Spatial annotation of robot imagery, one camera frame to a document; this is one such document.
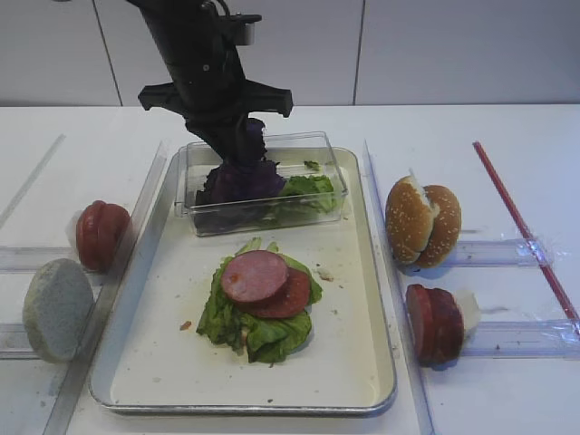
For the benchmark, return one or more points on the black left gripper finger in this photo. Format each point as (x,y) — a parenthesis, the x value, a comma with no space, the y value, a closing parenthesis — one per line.
(224,137)

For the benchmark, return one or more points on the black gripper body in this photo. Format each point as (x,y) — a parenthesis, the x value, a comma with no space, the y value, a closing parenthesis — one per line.
(210,100)

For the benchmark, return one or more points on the purple lettuce leaf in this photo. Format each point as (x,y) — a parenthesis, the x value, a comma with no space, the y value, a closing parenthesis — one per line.
(233,182)

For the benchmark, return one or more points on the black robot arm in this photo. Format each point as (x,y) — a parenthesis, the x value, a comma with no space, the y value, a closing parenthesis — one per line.
(198,42)

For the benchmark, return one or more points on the clear plastic lettuce box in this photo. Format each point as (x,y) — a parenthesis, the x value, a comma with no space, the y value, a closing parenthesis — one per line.
(306,153)

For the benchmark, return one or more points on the green lettuce in box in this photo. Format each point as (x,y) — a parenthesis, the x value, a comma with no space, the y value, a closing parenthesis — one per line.
(303,200)

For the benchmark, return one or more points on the stack of tomato slices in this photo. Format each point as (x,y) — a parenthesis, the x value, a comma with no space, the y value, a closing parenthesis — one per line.
(99,229)

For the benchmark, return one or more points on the white bread slice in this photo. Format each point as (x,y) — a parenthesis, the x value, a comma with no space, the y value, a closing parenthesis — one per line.
(57,303)

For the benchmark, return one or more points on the stack of sausage slices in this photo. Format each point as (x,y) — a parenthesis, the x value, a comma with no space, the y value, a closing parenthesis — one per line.
(437,325)

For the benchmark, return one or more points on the pink sausage slice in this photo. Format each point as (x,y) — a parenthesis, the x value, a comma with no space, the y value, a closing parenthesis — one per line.
(253,277)

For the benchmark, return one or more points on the red sausage slice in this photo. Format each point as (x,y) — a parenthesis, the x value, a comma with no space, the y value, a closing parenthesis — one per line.
(288,302)

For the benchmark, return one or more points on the sesame bun half inner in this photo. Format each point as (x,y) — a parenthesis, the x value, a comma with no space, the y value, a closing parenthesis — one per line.
(410,217)

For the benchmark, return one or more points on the sesame bun half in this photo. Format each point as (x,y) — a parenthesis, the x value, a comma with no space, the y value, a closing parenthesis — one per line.
(446,227)
(410,217)

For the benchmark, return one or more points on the white metal tray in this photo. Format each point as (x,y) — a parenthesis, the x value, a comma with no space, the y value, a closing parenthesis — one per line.
(151,360)

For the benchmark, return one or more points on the sesame bun half outer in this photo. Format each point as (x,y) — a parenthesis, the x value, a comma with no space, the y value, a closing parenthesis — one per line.
(446,227)

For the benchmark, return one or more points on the red plastic strip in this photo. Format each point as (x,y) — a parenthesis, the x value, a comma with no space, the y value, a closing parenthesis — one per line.
(546,269)

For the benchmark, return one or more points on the white lower pusher block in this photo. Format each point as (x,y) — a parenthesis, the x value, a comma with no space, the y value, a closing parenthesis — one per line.
(469,309)

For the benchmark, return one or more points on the clear upper left rail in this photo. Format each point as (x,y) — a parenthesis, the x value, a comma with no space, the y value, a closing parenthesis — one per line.
(25,259)

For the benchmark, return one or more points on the clear lower left rail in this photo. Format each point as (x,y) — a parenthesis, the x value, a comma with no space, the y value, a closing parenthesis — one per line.
(14,344)

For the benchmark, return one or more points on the clear upper right rail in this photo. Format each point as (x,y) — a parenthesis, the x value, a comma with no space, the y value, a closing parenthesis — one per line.
(525,252)

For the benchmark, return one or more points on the clear long left rail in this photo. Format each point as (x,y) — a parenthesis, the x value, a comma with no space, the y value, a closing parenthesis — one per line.
(77,371)

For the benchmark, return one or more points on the clear long rail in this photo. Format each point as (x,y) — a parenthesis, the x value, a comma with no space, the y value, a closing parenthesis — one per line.
(77,371)
(418,392)

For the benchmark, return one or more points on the clear long right rail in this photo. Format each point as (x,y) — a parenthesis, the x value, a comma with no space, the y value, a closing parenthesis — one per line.
(418,392)

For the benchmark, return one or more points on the clear lower right rail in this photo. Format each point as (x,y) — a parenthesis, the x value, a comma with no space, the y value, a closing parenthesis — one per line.
(519,340)

